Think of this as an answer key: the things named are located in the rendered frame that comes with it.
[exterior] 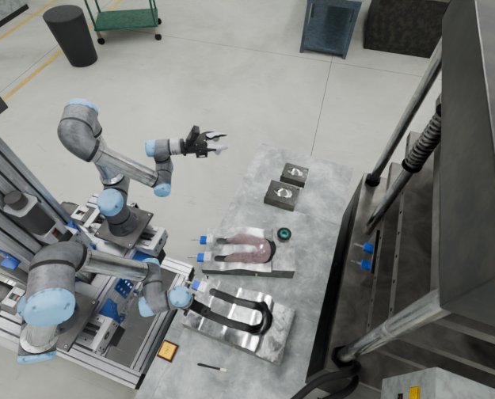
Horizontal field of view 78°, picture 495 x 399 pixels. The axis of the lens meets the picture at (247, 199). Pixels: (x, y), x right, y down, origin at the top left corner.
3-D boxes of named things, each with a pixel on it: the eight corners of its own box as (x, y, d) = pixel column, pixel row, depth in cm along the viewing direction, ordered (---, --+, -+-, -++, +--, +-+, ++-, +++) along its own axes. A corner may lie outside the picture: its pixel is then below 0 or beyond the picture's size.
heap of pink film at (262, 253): (223, 264, 166) (222, 258, 160) (226, 235, 176) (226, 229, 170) (270, 267, 165) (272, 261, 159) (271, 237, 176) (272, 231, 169)
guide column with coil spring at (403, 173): (346, 256, 214) (447, 102, 107) (347, 249, 217) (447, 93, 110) (354, 259, 213) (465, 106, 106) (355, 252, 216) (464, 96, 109)
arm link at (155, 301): (141, 293, 123) (168, 286, 125) (143, 321, 117) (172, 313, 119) (135, 286, 116) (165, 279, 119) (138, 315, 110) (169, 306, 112)
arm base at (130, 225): (103, 231, 157) (95, 222, 149) (119, 208, 165) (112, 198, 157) (128, 240, 154) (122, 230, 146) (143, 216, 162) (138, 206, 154)
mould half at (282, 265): (202, 273, 169) (199, 265, 160) (208, 232, 184) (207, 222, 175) (292, 278, 168) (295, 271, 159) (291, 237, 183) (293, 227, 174)
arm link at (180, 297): (165, 287, 114) (188, 282, 116) (169, 291, 124) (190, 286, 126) (169, 309, 111) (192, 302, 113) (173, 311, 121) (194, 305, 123)
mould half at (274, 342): (184, 327, 153) (179, 321, 142) (206, 280, 167) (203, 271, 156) (279, 366, 143) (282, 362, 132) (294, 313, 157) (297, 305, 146)
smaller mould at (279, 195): (263, 203, 197) (264, 196, 191) (270, 185, 205) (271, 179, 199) (293, 212, 193) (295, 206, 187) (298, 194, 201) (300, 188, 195)
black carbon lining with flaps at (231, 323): (198, 316, 149) (196, 311, 142) (211, 286, 158) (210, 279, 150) (265, 343, 143) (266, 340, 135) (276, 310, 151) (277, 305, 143)
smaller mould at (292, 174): (279, 180, 207) (280, 175, 202) (284, 167, 214) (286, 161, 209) (303, 188, 204) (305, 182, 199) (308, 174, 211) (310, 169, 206)
